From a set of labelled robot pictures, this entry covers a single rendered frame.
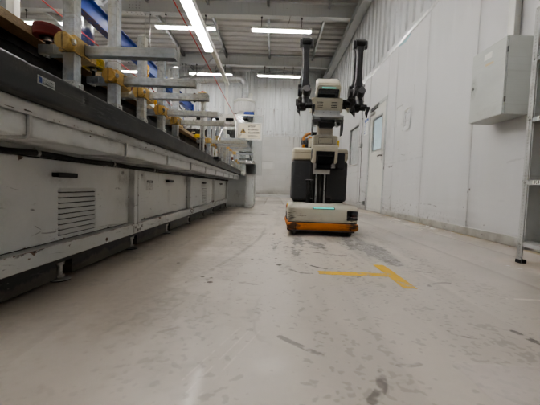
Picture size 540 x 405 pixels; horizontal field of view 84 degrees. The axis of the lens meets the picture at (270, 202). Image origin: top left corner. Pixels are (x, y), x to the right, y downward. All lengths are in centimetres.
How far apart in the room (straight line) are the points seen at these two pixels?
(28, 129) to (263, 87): 1191
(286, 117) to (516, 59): 991
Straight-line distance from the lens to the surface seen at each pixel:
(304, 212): 265
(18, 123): 101
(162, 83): 137
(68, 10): 124
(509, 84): 312
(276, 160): 1211
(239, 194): 590
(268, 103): 1250
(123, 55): 116
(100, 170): 175
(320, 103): 282
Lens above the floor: 42
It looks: 3 degrees down
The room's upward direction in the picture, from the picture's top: 2 degrees clockwise
